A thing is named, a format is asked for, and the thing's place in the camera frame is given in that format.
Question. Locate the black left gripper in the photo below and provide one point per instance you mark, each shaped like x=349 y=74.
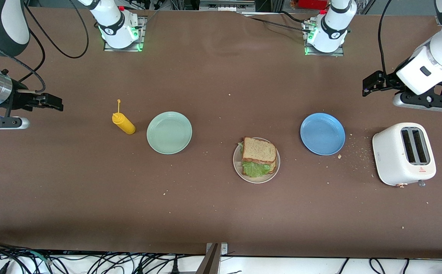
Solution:
x=389 y=81

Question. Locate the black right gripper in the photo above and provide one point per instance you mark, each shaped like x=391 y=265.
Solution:
x=19 y=100

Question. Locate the yellow squeeze bottle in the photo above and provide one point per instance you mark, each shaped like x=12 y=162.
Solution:
x=125 y=125

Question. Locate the brown bread slice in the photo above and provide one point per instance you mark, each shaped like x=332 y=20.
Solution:
x=273 y=166
x=259 y=150

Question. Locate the green lettuce leaf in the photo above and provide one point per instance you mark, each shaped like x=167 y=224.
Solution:
x=255 y=169

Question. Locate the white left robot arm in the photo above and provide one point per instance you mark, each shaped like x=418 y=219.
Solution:
x=331 y=34

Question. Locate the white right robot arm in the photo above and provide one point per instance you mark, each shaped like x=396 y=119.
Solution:
x=116 y=28

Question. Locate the blue plate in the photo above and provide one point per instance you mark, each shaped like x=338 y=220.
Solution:
x=323 y=134

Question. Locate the pale green plate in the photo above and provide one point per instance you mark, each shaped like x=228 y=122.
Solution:
x=169 y=133

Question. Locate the beige plate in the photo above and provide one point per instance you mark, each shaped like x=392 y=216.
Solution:
x=260 y=179

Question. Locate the white toaster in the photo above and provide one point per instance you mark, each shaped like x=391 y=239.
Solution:
x=390 y=160

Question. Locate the red box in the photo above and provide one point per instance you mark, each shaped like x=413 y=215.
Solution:
x=312 y=3

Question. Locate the grey metal equipment box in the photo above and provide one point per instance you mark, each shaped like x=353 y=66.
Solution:
x=226 y=5

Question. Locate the metal table edge bracket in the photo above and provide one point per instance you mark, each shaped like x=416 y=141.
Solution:
x=213 y=262

